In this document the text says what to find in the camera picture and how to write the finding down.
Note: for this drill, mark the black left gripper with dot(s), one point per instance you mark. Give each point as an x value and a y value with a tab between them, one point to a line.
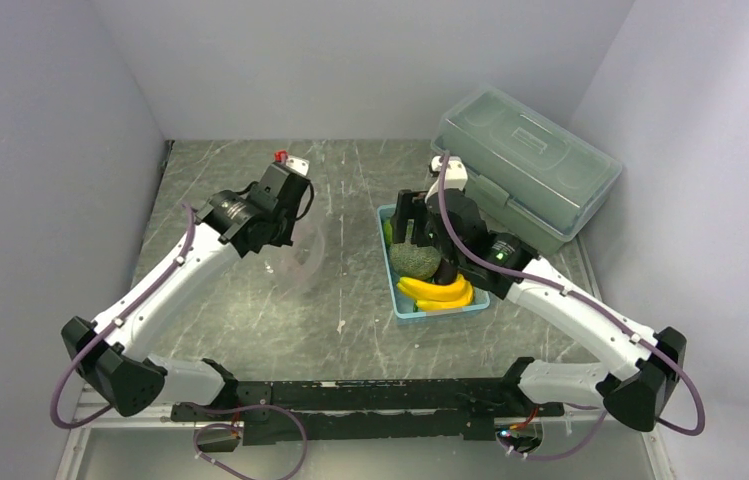
286	237

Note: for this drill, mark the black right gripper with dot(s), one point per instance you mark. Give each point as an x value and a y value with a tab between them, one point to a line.
410	205

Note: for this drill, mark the clear zip top bag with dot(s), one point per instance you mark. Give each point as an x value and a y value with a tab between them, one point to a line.
293	268

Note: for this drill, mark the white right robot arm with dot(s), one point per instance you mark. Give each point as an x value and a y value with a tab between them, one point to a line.
636	368

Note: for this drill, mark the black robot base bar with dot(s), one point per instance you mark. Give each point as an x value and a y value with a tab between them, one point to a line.
469	408

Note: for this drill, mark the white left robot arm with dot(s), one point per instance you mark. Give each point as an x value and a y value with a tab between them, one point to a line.
112	352

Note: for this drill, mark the green custard apple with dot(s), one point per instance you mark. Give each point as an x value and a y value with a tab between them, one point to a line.
387	232

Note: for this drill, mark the netted green melon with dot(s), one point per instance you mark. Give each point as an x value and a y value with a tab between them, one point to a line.
409	260

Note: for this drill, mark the purple eggplant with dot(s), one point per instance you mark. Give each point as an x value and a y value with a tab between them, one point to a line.
446	273

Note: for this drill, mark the upper yellow banana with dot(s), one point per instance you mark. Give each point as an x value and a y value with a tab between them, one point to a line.
459	289

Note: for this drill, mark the yellow banana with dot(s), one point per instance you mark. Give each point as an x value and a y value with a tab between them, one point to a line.
464	299
459	289

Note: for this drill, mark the lower yellow banana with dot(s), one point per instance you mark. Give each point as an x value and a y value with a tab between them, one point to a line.
464	299

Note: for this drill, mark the light blue plastic basket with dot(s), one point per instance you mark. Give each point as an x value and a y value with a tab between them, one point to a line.
404	307

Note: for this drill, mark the green storage box, clear lid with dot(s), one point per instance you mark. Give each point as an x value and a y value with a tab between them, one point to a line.
532	176

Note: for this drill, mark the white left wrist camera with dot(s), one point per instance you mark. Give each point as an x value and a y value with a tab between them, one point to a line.
299	165

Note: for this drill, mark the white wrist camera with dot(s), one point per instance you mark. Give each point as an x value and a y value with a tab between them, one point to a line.
455	175
299	165

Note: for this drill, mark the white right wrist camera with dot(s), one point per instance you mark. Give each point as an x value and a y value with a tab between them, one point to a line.
455	175

